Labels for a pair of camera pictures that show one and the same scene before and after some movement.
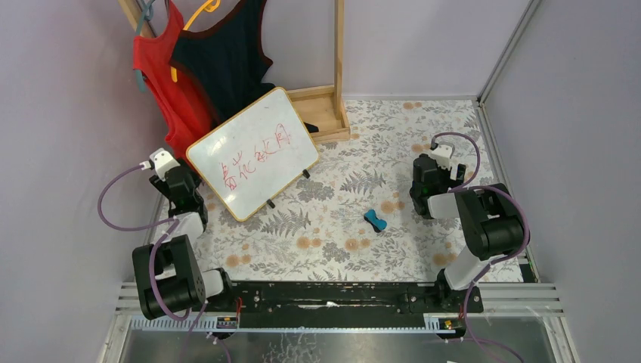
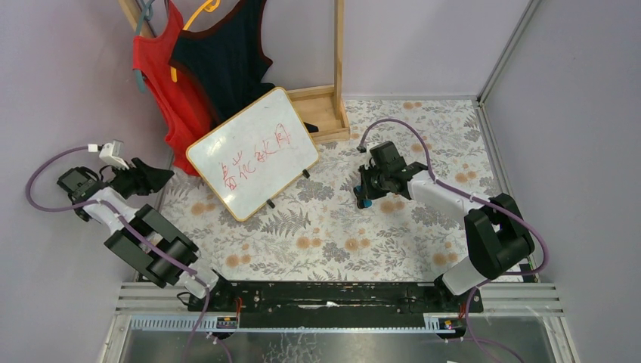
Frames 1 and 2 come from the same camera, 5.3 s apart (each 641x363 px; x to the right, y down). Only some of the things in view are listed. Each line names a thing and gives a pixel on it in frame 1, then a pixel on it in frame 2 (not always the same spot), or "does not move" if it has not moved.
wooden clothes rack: [323, 105] does not move
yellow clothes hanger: [212, 5] does not move
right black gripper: [430, 174] → [366, 185]
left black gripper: [177, 181] → [135, 175]
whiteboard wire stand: [270, 203] does not move
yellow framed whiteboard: [251, 156] does not move
